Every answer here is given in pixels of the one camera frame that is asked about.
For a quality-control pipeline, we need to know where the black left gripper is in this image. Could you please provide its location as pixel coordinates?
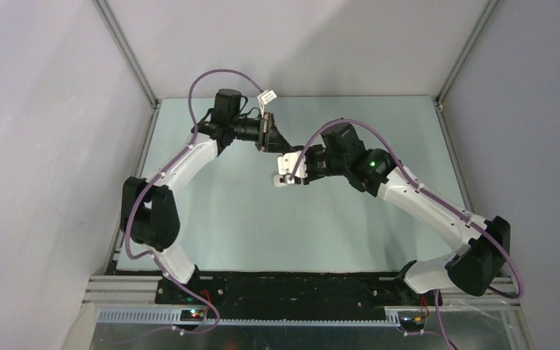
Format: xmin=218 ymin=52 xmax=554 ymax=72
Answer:
xmin=230 ymin=112 xmax=291 ymax=154

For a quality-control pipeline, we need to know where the white earbud charging case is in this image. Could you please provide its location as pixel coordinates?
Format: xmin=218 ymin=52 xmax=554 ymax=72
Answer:
xmin=273 ymin=175 xmax=294 ymax=187

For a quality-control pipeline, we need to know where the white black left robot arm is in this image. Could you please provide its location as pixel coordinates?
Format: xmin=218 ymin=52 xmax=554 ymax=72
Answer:
xmin=120 ymin=89 xmax=293 ymax=304

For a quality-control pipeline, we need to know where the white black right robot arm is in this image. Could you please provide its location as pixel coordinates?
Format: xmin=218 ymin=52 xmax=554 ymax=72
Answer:
xmin=289 ymin=119 xmax=510 ymax=305

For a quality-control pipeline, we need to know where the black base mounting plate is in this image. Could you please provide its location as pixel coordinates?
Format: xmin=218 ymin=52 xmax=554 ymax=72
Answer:
xmin=155 ymin=271 xmax=441 ymax=322

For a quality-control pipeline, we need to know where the right controller board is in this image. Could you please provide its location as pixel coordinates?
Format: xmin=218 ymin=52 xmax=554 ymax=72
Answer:
xmin=400 ymin=316 xmax=428 ymax=328

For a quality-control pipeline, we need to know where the controller board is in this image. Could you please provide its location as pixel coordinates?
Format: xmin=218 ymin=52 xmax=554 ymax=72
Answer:
xmin=180 ymin=309 xmax=206 ymax=322
xmin=400 ymin=316 xmax=428 ymax=328

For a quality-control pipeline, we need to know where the left controller board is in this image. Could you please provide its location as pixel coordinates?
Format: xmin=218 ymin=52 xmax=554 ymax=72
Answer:
xmin=180 ymin=309 xmax=206 ymax=322

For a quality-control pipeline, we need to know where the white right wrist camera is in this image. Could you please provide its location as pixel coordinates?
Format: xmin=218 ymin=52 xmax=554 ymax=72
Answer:
xmin=276 ymin=151 xmax=306 ymax=185

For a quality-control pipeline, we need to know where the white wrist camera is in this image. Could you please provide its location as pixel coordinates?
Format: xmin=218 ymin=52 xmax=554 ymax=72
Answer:
xmin=257 ymin=90 xmax=277 ymax=115
xmin=276 ymin=151 xmax=306 ymax=185

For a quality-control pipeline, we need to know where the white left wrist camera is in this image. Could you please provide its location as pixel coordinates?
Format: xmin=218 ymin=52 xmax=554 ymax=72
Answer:
xmin=257 ymin=90 xmax=277 ymax=115

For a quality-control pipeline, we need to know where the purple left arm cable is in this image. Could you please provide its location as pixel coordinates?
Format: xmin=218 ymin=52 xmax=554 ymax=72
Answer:
xmin=123 ymin=69 xmax=265 ymax=335

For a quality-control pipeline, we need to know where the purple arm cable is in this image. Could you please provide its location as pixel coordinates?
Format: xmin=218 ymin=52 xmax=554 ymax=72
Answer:
xmin=123 ymin=69 xmax=265 ymax=335
xmin=289 ymin=118 xmax=526 ymax=349

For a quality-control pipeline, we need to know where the aluminium frame post right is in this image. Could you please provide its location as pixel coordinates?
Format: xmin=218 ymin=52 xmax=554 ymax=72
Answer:
xmin=434 ymin=0 xmax=501 ymax=112

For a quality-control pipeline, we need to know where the aluminium frame post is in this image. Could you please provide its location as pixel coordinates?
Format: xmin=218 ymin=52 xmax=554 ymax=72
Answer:
xmin=434 ymin=0 xmax=501 ymax=112
xmin=92 ymin=0 xmax=159 ymax=108

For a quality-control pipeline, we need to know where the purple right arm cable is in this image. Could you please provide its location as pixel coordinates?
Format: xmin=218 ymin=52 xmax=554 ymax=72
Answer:
xmin=289 ymin=118 xmax=526 ymax=349

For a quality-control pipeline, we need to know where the aluminium frame post left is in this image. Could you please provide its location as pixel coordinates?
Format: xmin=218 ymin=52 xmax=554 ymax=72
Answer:
xmin=92 ymin=0 xmax=159 ymax=108

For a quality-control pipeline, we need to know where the aluminium front rail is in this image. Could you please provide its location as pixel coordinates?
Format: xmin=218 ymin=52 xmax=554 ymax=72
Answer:
xmin=83 ymin=271 xmax=520 ymax=326

